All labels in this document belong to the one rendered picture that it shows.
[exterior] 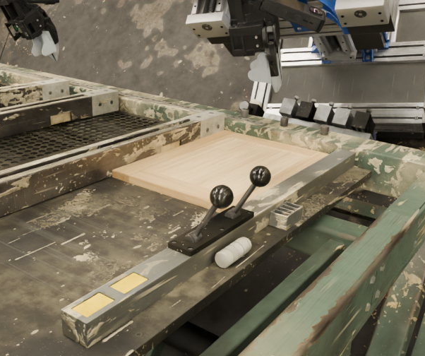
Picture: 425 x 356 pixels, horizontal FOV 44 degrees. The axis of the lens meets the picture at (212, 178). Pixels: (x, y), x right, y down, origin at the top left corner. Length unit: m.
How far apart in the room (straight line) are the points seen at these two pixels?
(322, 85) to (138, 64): 1.29
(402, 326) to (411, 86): 1.15
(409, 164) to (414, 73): 0.96
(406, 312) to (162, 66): 2.16
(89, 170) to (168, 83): 1.88
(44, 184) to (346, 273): 0.65
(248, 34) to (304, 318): 0.50
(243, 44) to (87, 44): 2.72
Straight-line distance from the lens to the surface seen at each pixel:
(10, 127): 1.64
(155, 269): 0.82
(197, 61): 3.04
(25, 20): 1.45
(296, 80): 2.46
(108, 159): 1.27
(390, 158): 1.43
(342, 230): 1.17
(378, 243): 0.95
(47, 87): 2.03
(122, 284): 0.79
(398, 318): 1.46
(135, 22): 3.48
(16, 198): 1.12
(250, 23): 0.96
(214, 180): 1.23
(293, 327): 0.70
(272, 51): 0.96
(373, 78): 2.36
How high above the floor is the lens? 2.23
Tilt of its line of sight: 57 degrees down
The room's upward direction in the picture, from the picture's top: 53 degrees counter-clockwise
